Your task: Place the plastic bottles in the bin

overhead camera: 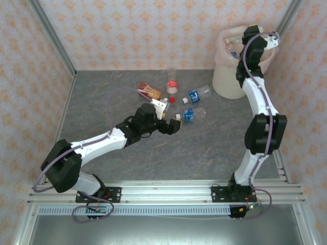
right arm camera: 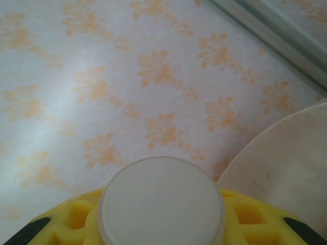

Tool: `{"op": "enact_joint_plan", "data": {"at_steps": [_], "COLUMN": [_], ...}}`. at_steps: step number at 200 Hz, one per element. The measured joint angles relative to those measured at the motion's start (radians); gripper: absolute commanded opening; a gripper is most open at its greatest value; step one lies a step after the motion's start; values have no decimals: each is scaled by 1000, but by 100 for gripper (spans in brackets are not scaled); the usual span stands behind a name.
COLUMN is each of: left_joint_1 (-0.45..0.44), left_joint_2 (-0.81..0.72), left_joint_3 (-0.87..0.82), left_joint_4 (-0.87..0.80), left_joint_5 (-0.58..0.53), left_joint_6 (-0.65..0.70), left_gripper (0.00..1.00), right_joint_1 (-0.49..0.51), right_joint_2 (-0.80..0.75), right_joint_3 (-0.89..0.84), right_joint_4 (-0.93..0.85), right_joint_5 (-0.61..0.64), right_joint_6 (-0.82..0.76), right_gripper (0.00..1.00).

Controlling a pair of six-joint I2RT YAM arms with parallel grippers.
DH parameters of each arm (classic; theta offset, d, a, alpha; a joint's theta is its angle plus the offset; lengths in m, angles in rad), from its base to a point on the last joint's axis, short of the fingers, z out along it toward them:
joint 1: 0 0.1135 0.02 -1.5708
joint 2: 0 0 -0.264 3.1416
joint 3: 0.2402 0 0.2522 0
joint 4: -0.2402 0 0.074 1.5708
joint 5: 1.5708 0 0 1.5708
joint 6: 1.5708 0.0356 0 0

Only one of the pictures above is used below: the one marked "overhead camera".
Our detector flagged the clear bottle blue label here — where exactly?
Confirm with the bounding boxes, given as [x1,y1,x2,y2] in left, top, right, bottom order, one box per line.
[181,84,213,105]
[174,107,206,125]

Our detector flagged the clear bottle green cream label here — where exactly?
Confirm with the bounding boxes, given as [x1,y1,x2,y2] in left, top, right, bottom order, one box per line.
[224,36,243,47]

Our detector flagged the red snack box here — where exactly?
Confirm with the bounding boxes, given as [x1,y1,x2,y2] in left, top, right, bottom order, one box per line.
[137,81,169,102]

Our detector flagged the clear bottle red white label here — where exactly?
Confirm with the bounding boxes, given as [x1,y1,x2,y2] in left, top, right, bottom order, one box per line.
[166,67,179,94]

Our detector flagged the pink plastic bin liner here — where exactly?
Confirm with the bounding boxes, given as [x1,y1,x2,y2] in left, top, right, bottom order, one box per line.
[214,24,278,75]

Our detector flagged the white plastic bin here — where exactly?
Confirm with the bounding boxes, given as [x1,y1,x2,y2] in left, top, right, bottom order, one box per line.
[212,24,276,100]

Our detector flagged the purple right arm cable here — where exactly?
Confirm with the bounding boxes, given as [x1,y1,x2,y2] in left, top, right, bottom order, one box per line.
[233,32,279,221]

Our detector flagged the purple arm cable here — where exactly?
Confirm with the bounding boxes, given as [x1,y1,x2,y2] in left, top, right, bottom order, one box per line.
[233,32,279,221]
[32,86,156,224]

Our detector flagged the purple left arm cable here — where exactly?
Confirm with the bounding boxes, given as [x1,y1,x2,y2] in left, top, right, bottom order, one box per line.
[32,86,156,224]

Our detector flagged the aluminium frame post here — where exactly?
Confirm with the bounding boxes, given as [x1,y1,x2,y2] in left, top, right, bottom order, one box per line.
[27,0,78,77]
[277,0,303,39]
[12,205,38,245]
[293,204,316,245]

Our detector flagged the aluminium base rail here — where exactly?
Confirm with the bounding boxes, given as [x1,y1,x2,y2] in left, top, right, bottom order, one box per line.
[27,179,306,205]

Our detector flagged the aluminium table side rail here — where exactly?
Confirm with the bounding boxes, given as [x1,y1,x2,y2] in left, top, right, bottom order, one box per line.
[40,73,77,184]
[263,76,292,184]

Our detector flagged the grey slotted cable duct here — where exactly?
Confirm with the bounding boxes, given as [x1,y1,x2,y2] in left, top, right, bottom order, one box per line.
[37,206,232,216]

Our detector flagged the aluminium lower frame post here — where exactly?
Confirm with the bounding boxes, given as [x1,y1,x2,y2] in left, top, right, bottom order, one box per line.
[293,204,316,245]
[12,205,38,245]

